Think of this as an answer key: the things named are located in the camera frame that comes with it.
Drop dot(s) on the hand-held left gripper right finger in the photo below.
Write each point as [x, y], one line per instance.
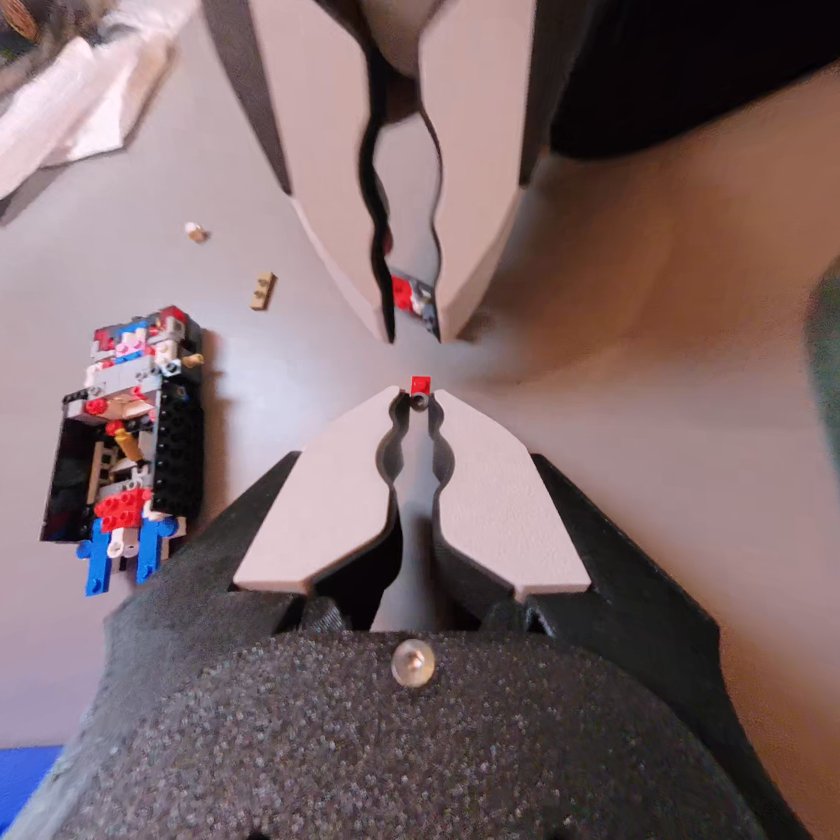
[512, 519]

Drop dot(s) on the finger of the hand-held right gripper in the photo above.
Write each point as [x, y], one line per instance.
[486, 145]
[322, 131]

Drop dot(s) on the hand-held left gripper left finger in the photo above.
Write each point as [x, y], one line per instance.
[315, 519]

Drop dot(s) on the tiny red lego piece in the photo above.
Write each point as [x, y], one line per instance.
[420, 386]

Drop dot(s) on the small red black lego piece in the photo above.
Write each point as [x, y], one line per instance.
[410, 295]

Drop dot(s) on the partly built lego car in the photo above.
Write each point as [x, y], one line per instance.
[131, 433]

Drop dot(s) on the blue plastic bin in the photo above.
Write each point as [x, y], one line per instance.
[26, 794]

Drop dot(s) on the tiny white lego piece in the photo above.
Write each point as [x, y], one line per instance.
[194, 232]

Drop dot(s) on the small white lego piece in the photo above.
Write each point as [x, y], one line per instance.
[264, 292]

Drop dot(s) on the white paper bags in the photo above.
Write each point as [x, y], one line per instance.
[79, 105]

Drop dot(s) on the person's green sweatshirt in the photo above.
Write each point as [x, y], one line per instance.
[827, 368]

